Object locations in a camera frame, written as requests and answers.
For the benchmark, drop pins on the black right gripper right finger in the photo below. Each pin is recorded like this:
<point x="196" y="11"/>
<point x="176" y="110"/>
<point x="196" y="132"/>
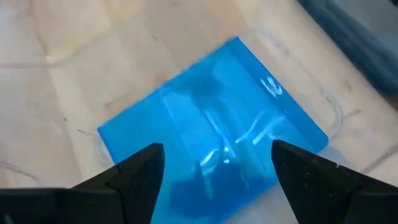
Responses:
<point x="317" y="189"/>

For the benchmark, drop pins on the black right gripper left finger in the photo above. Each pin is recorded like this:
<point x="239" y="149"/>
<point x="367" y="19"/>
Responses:
<point x="130" y="189"/>

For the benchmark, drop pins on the blue plastic disc case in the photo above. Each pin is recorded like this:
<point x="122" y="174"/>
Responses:
<point x="186" y="124"/>

